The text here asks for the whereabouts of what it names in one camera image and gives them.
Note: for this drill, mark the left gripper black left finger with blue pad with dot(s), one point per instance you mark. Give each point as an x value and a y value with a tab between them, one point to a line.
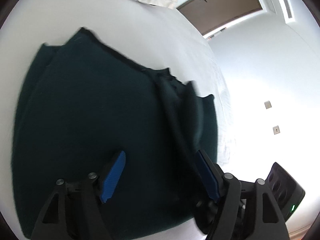
73	210

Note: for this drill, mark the upper wall switch plate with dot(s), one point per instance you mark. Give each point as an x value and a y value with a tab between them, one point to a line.
267	104

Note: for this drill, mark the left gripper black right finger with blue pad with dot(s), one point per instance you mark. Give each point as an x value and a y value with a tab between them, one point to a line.
244	210

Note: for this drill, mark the lower wall socket plate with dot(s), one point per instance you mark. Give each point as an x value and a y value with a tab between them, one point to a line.
276	130

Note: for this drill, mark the brown wooden door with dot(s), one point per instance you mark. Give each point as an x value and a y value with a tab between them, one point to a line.
208	15

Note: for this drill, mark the dark green knit sweater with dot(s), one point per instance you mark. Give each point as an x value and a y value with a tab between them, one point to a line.
81	105

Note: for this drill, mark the white bed sheet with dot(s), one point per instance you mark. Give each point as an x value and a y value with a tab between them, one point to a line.
154	37

